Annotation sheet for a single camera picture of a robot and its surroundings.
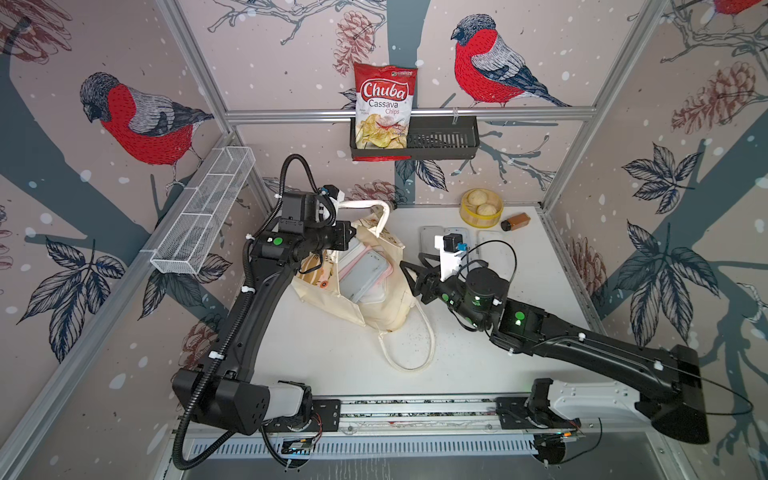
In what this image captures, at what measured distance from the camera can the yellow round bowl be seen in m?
1.15

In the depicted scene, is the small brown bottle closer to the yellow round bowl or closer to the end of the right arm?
the yellow round bowl

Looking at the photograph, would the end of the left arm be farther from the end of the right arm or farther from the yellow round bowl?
the yellow round bowl

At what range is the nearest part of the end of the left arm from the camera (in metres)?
0.62

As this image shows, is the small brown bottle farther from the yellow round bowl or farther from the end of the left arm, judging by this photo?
the end of the left arm

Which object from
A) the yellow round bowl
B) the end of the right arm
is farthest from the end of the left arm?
the yellow round bowl

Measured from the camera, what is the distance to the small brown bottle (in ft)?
3.73
